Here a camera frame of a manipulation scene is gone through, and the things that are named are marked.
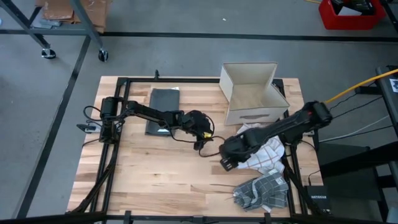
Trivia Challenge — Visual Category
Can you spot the grey white-checked towel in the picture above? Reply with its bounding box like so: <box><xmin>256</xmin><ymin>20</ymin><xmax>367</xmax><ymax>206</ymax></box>
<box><xmin>232</xmin><ymin>169</ymin><xmax>290</xmax><ymax>213</ymax></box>

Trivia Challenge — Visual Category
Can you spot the black floor cable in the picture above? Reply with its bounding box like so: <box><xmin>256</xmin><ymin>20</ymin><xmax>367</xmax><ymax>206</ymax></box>
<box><xmin>328</xmin><ymin>95</ymin><xmax>384</xmax><ymax>121</ymax></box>

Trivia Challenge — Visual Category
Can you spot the white floor cable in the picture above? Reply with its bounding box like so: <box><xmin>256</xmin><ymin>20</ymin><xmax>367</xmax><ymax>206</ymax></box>
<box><xmin>318</xmin><ymin>114</ymin><xmax>390</xmax><ymax>143</ymax></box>

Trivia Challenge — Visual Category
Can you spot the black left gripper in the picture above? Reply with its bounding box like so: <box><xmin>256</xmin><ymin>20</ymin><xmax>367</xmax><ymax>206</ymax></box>
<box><xmin>182</xmin><ymin>110</ymin><xmax>215</xmax><ymax>151</ymax></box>

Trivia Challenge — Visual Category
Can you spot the black network switch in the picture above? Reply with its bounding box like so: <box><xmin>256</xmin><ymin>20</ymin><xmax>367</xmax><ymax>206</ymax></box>
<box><xmin>303</xmin><ymin>185</ymin><xmax>332</xmax><ymax>215</ymax></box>

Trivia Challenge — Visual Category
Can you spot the black floor stand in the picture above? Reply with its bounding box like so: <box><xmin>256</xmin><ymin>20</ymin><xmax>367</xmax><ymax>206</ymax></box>
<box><xmin>317</xmin><ymin>141</ymin><xmax>398</xmax><ymax>218</ymax></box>

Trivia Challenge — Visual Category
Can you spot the small black mount bracket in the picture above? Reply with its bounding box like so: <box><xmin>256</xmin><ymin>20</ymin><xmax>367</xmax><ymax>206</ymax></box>
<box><xmin>76</xmin><ymin>123</ymin><xmax>98</xmax><ymax>134</ymax></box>

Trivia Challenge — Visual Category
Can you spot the beige fabric storage box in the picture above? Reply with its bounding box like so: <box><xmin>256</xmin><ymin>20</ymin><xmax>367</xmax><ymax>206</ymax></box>
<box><xmin>219</xmin><ymin>61</ymin><xmax>290</xmax><ymax>126</ymax></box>

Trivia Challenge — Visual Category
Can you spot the grey metal cart frame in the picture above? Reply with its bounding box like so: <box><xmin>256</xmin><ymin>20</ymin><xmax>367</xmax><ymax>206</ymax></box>
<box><xmin>0</xmin><ymin>0</ymin><xmax>109</xmax><ymax>62</ymax></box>

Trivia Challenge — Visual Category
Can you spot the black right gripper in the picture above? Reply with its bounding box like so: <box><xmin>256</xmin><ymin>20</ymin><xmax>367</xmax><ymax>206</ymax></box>
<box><xmin>219</xmin><ymin>132</ymin><xmax>261</xmax><ymax>172</ymax></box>

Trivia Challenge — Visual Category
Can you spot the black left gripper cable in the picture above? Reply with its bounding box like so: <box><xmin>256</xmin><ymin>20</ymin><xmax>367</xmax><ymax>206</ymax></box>
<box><xmin>167</xmin><ymin>114</ymin><xmax>229</xmax><ymax>159</ymax></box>

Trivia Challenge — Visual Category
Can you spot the brown cardboard sheet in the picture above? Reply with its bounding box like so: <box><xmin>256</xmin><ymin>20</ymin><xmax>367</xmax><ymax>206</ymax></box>
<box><xmin>35</xmin><ymin>0</ymin><xmax>112</xmax><ymax>34</ymax></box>

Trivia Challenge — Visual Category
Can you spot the black power strip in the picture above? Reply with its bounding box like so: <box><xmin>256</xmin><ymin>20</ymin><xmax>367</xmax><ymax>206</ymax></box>
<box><xmin>354</xmin><ymin>85</ymin><xmax>379</xmax><ymax>95</ymax></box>

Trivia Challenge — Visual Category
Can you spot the white red-checked towel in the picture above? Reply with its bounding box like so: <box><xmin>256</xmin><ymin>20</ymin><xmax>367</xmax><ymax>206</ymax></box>
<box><xmin>235</xmin><ymin>123</ymin><xmax>286</xmax><ymax>175</ymax></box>

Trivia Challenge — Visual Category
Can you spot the black equipment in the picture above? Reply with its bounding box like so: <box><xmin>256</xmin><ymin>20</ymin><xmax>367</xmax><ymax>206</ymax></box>
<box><xmin>330</xmin><ymin>0</ymin><xmax>376</xmax><ymax>16</ymax></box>

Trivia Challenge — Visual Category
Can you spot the black rig beam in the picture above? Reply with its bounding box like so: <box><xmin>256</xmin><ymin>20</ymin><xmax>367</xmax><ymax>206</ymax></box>
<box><xmin>0</xmin><ymin>211</ymin><xmax>398</xmax><ymax>224</ymax></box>

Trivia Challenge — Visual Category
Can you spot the red plastic bin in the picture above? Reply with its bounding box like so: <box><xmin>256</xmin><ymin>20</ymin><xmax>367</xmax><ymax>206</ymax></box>
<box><xmin>318</xmin><ymin>0</ymin><xmax>387</xmax><ymax>31</ymax></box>

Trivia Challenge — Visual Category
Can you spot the yellow cable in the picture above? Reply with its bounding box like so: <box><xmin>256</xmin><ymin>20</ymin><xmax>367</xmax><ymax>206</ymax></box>
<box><xmin>324</xmin><ymin>68</ymin><xmax>398</xmax><ymax>105</ymax></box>

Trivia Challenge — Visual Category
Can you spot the black aluminium table frame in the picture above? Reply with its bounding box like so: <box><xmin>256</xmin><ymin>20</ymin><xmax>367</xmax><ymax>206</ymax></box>
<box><xmin>67</xmin><ymin>76</ymin><xmax>313</xmax><ymax>218</ymax></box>

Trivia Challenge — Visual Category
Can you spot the black side desk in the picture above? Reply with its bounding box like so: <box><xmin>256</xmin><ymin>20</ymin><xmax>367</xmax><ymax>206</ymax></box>
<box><xmin>374</xmin><ymin>64</ymin><xmax>398</xmax><ymax>187</ymax></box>

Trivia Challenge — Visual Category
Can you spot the plain dark grey towel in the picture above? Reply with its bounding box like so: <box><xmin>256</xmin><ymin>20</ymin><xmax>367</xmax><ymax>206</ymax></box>
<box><xmin>145</xmin><ymin>88</ymin><xmax>181</xmax><ymax>136</ymax></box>

